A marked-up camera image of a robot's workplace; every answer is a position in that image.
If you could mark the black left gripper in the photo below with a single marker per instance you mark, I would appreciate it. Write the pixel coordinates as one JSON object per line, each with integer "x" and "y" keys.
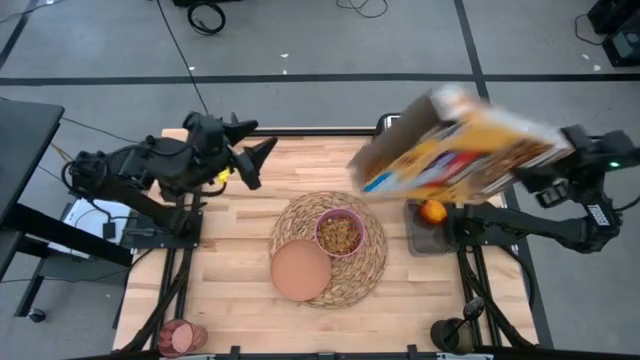
{"x": 207, "y": 135}

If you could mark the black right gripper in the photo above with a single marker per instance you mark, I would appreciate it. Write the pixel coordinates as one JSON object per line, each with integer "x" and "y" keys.
{"x": 582, "y": 170}

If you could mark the yellow raisin bran cereal box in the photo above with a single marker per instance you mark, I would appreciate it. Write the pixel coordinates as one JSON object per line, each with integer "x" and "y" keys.
{"x": 450, "y": 160}

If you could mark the black spoon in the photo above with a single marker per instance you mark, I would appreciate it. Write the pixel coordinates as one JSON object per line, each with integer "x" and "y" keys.
{"x": 473, "y": 307}

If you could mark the red plastic cup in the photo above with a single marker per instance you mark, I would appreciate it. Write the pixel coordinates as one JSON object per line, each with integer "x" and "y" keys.
{"x": 182, "y": 337}

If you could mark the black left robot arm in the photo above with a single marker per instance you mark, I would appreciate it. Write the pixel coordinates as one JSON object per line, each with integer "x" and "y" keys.
{"x": 165, "y": 160}

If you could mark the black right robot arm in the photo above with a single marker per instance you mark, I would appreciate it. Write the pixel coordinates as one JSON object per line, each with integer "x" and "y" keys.
{"x": 550, "y": 227}

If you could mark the yellow tag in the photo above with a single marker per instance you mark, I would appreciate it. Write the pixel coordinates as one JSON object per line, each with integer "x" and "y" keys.
{"x": 223, "y": 175}

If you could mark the round woven placemat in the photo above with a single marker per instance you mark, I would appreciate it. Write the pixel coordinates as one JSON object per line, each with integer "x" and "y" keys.
{"x": 300, "y": 215}

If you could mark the orange fruit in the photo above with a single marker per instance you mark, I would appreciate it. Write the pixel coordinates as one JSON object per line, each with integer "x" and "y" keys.
{"x": 433, "y": 212}

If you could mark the pink bowl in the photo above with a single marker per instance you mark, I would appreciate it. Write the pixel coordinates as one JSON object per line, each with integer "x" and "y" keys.
{"x": 341, "y": 211}

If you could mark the clear grey plastic container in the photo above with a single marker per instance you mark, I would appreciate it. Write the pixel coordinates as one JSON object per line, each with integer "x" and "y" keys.
{"x": 425, "y": 240}

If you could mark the terracotta plate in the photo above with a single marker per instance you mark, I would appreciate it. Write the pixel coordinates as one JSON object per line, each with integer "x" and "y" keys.
{"x": 295, "y": 265}

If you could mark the brown cereal flakes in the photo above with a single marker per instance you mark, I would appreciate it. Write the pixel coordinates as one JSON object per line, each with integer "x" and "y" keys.
{"x": 340, "y": 235}

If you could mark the black two-slot toaster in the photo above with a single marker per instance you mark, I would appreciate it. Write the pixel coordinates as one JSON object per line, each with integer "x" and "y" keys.
{"x": 385, "y": 125}

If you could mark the black power adapter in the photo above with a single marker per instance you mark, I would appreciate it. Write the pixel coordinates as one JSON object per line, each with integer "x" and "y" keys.
{"x": 109, "y": 230}

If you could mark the black equipment case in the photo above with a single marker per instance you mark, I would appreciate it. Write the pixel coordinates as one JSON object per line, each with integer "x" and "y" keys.
{"x": 625, "y": 47}
{"x": 620, "y": 12}

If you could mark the white box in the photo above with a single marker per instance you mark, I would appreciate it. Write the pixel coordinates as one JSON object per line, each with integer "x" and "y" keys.
{"x": 80, "y": 212}

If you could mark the dark cup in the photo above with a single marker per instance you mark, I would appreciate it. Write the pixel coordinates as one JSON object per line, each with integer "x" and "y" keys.
{"x": 440, "y": 345}

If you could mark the black desk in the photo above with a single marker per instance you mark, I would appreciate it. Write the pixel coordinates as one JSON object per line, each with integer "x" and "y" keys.
{"x": 25, "y": 140}

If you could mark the black caster wheel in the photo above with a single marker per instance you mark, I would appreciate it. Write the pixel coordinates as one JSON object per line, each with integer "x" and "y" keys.
{"x": 36, "y": 315}

